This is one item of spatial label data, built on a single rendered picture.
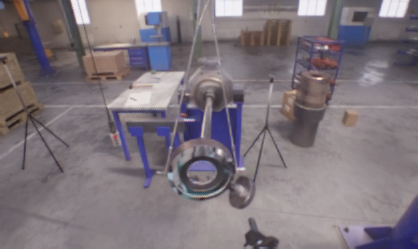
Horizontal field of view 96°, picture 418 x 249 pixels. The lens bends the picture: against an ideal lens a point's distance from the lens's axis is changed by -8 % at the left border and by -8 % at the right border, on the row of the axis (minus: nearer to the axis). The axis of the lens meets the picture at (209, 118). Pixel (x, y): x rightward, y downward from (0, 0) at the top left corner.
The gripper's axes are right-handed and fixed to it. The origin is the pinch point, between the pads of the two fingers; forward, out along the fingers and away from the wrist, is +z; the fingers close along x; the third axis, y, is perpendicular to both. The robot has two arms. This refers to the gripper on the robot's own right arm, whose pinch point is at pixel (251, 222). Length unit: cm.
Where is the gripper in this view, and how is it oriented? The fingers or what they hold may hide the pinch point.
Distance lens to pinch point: 119.5
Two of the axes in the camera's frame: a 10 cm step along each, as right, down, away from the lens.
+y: -6.2, 7.4, 2.5
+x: 7.8, 5.4, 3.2
